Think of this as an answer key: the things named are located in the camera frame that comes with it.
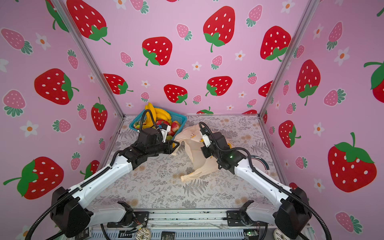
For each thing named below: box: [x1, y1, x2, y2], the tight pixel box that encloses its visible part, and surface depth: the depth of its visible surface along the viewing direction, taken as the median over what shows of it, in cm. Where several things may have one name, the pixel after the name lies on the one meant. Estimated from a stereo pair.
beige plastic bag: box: [172, 124, 220, 182], surface depth 78 cm
